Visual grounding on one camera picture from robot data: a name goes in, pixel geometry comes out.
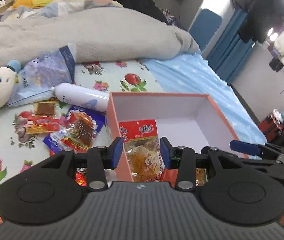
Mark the grey blanket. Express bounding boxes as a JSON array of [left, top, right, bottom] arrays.
[[0, 7, 199, 67]]

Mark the white spray bottle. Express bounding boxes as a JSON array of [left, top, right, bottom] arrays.
[[51, 83, 109, 112]]

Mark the clear red spicy snack pack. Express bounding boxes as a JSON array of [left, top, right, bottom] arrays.
[[118, 119, 208, 183]]

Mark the light blue bedsheet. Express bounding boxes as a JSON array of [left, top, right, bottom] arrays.
[[142, 54, 267, 144]]

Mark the pink deep cardboard box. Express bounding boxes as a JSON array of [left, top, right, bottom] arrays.
[[105, 91, 248, 183]]

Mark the blue curtain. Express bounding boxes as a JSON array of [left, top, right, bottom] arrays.
[[207, 8, 254, 84]]

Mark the small red spicy strip pack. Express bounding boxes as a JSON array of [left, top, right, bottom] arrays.
[[61, 110, 97, 152]]

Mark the light blue floral pouch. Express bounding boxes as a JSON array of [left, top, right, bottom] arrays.
[[7, 43, 76, 107]]

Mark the red yellow snack strip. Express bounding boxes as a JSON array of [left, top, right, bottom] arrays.
[[25, 100, 60, 134]]

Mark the blue chair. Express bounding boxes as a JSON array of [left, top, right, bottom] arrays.
[[189, 9, 223, 53]]

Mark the blue white oat snack bag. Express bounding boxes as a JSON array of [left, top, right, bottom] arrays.
[[43, 106, 105, 154]]

